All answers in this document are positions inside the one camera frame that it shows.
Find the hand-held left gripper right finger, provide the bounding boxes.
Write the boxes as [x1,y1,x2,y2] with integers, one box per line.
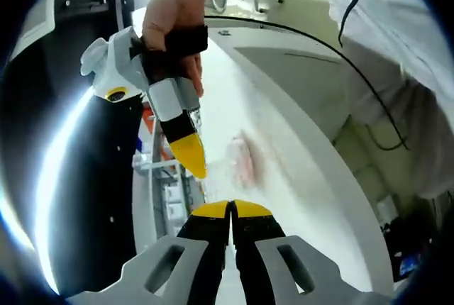
[230,199,394,305]

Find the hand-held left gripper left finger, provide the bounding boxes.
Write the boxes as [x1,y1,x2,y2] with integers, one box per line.
[67,199,231,305]

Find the clear resealable bag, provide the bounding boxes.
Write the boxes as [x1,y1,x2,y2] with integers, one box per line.
[191,106,267,203]

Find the person's right hand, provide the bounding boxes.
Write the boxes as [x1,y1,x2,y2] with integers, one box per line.
[141,0,214,99]

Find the grey metal shelving unit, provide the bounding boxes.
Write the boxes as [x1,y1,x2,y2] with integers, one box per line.
[133,99,206,245]

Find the ceiling light strip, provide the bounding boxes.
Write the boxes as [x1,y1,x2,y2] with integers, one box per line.
[37,84,99,287]

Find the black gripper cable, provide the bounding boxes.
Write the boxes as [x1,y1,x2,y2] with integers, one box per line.
[204,15,409,150]

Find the dark thin cord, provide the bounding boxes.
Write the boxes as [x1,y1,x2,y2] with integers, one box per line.
[338,0,379,47]

